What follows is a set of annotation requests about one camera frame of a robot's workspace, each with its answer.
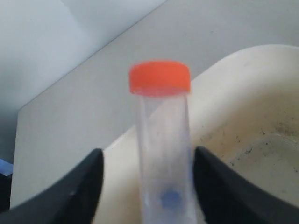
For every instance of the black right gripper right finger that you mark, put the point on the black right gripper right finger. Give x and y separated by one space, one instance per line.
225 197

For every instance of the cream plastic bin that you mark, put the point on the cream plastic bin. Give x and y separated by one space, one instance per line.
244 109

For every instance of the small blue-capped object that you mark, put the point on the small blue-capped object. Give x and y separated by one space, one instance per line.
171 200

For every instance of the orange-capped object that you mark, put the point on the orange-capped object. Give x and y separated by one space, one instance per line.
165 154

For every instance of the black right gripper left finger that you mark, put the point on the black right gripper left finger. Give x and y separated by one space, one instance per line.
71 200

